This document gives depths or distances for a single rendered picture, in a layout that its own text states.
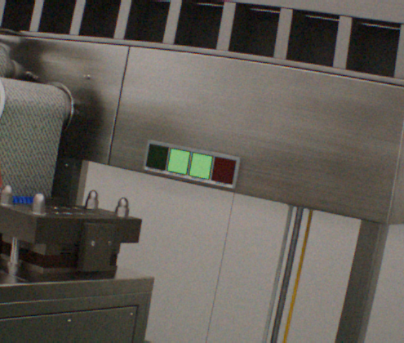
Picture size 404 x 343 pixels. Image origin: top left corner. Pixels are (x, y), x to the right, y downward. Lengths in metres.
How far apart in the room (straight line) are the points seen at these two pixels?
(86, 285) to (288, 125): 0.57
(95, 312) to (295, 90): 0.67
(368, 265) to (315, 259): 2.44
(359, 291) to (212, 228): 2.75
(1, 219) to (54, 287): 0.20
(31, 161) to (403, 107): 0.89
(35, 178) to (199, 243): 2.71
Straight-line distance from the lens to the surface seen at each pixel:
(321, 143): 2.06
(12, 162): 2.21
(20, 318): 1.95
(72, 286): 2.06
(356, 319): 2.21
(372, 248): 2.18
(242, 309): 4.82
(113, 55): 2.37
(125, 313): 2.25
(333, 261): 4.58
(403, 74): 2.01
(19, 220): 2.05
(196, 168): 2.20
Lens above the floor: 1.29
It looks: 3 degrees down
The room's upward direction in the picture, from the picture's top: 10 degrees clockwise
